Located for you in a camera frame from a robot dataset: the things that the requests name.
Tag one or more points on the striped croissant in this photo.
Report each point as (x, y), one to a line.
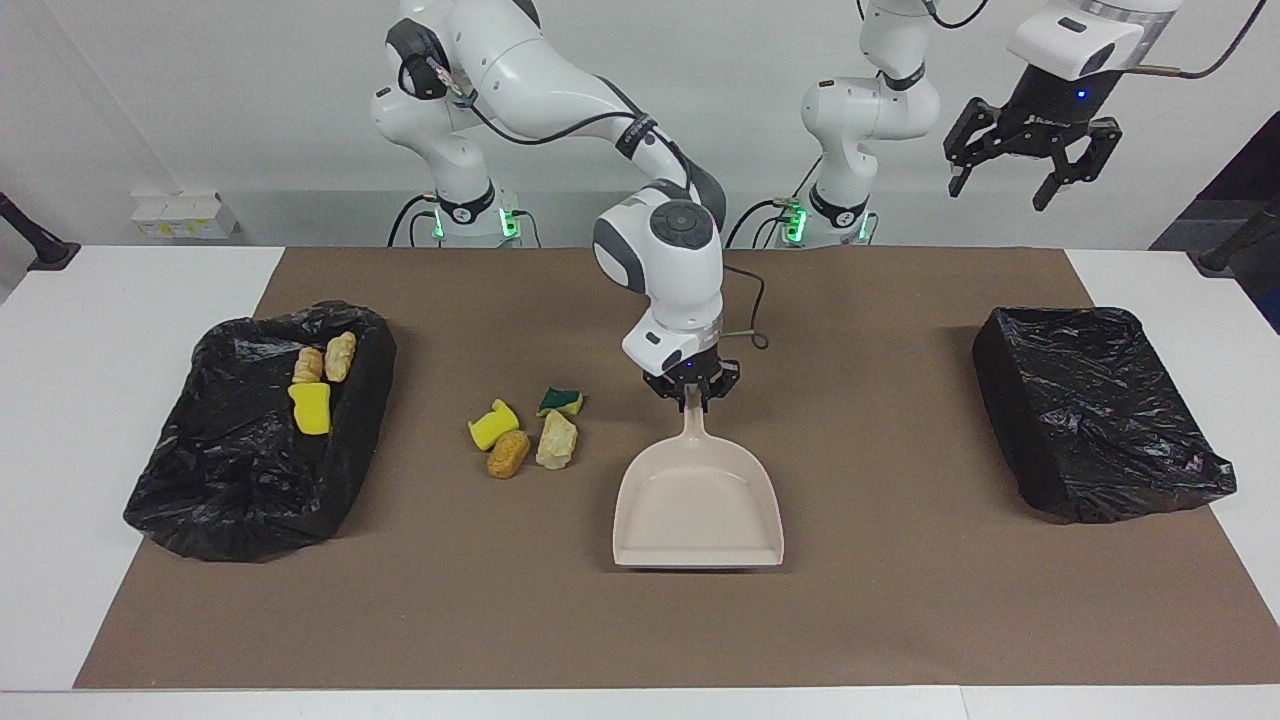
(307, 366)

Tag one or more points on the curved yellow sponge piece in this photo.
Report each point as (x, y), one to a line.
(492, 428)

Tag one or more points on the brown bread roll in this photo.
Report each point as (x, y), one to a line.
(508, 455)

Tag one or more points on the loose black bag lined bin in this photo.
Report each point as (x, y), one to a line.
(230, 470)

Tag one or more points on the boxy black bag lined bin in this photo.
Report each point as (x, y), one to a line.
(1100, 410)

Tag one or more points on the beige bread chunk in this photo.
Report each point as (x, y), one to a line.
(556, 442)

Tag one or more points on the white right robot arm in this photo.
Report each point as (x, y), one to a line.
(530, 70)

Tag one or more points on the green and yellow sponge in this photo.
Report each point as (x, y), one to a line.
(560, 402)

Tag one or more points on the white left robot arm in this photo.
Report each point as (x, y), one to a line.
(860, 110)

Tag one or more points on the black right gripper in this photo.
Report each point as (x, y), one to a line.
(695, 375)

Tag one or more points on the brown table mat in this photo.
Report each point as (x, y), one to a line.
(640, 620)

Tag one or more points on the beige plastic dustpan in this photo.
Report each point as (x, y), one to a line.
(695, 510)

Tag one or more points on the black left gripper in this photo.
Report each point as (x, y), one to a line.
(1050, 105)

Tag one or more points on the pale bread chunk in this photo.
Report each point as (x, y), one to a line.
(340, 357)

